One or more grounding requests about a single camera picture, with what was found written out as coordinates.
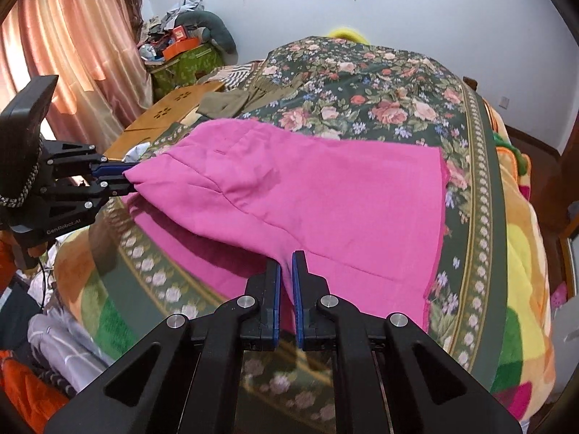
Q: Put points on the wooden folding table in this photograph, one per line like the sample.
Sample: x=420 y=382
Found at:
x=158 y=117

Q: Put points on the dark cloth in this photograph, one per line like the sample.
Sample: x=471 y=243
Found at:
x=18 y=312

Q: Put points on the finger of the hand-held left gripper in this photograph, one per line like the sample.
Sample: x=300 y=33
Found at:
x=115 y=186
x=108 y=168

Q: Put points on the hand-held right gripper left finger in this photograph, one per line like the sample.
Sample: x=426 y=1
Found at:
x=274 y=289

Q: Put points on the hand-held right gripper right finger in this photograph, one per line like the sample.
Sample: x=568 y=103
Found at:
x=297 y=289

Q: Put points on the crumpled grey cloth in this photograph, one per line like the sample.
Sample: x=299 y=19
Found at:
x=183 y=9

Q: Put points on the green patterned box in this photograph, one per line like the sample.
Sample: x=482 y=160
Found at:
x=185 y=70

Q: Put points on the small red box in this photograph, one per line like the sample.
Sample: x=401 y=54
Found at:
x=180 y=33

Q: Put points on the olive green garment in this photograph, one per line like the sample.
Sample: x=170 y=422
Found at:
x=226 y=101

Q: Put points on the wooden frame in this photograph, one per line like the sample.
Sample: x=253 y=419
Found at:
x=569 y=253

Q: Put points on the colourful fleece blanket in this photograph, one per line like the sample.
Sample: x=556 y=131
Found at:
x=527 y=280

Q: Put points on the green floral bedsheet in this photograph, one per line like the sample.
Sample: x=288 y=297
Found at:
x=362 y=99

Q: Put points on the orange cloth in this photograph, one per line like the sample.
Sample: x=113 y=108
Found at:
x=27 y=393

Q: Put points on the small white cloth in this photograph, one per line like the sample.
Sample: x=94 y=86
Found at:
x=137 y=153

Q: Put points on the brown striped cloth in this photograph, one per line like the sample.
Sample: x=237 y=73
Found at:
x=237 y=76

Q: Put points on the grey plush pillow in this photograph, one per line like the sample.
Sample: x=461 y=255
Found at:
x=216 y=25

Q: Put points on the pink striped curtain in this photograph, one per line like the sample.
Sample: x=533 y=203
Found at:
x=68 y=31

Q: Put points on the white wall outlet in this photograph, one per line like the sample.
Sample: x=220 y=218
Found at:
x=504 y=102

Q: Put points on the yellow plush item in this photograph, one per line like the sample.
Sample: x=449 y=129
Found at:
x=347 y=34

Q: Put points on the pink pants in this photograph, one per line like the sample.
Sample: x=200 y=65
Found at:
x=316 y=199

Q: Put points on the orange box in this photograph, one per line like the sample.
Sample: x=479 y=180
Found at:
x=181 y=47

